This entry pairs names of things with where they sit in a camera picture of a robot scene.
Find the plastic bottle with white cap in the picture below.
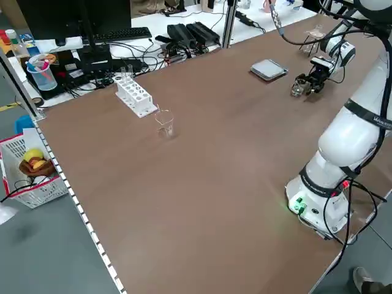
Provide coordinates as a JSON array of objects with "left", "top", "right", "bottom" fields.
[{"left": 4, "top": 29, "right": 24, "bottom": 58}]

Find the glass alcohol lamp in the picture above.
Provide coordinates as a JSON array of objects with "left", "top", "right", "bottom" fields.
[{"left": 304, "top": 36, "right": 319, "bottom": 56}]

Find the black power supply brick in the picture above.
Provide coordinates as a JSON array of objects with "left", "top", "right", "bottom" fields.
[
  {"left": 186, "top": 21, "right": 221, "bottom": 45},
  {"left": 167, "top": 23, "right": 197, "bottom": 47}
]

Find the person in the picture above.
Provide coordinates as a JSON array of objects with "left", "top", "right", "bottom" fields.
[{"left": 352, "top": 266, "right": 392, "bottom": 294}]

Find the yellow fruit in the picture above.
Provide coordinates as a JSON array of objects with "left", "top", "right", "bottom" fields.
[{"left": 23, "top": 148, "right": 43, "bottom": 162}]

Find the silver digital balance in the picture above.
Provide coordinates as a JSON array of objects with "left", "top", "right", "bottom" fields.
[{"left": 248, "top": 59, "right": 289, "bottom": 82}]

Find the white test tube rack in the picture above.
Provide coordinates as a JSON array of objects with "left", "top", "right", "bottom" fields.
[{"left": 111, "top": 75, "right": 159, "bottom": 119}]

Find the brown bowl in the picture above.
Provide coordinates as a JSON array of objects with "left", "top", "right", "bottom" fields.
[{"left": 18, "top": 156, "right": 56, "bottom": 177}]

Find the clear jug with pens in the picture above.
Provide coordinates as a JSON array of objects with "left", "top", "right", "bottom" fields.
[{"left": 26, "top": 57, "right": 59, "bottom": 92}]

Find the white plastic basket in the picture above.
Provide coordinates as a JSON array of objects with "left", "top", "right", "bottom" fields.
[{"left": 0, "top": 133, "right": 70, "bottom": 209}]

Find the black computer monitor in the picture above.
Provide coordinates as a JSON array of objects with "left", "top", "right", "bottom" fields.
[{"left": 17, "top": 0, "right": 132, "bottom": 67}]

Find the blue plastic box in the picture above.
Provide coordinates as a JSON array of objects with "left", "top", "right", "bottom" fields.
[{"left": 14, "top": 115, "right": 36, "bottom": 135}]

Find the black keyboard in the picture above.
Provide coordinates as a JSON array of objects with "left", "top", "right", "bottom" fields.
[{"left": 91, "top": 26, "right": 153, "bottom": 43}]

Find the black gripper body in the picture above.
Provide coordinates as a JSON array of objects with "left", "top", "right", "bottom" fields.
[{"left": 309, "top": 56, "right": 331, "bottom": 88}]

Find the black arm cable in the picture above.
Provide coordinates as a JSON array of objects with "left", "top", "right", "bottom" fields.
[{"left": 324, "top": 18, "right": 389, "bottom": 255}]

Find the aluminium corner frame post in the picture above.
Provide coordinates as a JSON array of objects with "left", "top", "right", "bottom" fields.
[{"left": 0, "top": 48, "right": 47, "bottom": 121}]

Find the black power adapter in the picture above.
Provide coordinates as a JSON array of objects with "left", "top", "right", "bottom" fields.
[{"left": 235, "top": 10, "right": 255, "bottom": 27}]

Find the large glass beaker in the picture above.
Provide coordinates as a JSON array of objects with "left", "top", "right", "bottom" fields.
[{"left": 154, "top": 109, "right": 178, "bottom": 141}]

